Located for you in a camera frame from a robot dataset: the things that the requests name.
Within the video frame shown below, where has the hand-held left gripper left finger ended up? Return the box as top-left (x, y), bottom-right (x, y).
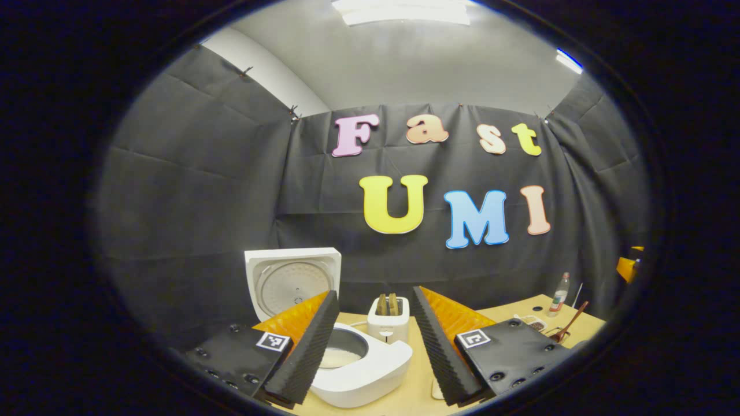
top-left (179, 290), bottom-right (341, 408)

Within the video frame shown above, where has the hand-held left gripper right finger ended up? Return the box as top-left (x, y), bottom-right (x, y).
top-left (410, 285), bottom-right (573, 407)

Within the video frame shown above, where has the white rice cooker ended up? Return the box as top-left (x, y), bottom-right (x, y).
top-left (244, 247), bottom-right (414, 409)

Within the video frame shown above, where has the brown wooden spoon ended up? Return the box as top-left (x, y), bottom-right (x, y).
top-left (549, 300), bottom-right (589, 343)

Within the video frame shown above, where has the white toaster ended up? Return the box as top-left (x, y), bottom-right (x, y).
top-left (367, 293), bottom-right (410, 344)

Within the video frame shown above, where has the clear bottle red label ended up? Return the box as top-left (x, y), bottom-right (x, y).
top-left (549, 272), bottom-right (570, 317)

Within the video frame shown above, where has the small ceiling light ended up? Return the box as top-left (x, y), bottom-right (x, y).
top-left (556, 49), bottom-right (583, 75)

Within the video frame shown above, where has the ceiling light panel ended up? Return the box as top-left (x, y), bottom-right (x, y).
top-left (332, 0), bottom-right (472, 27)

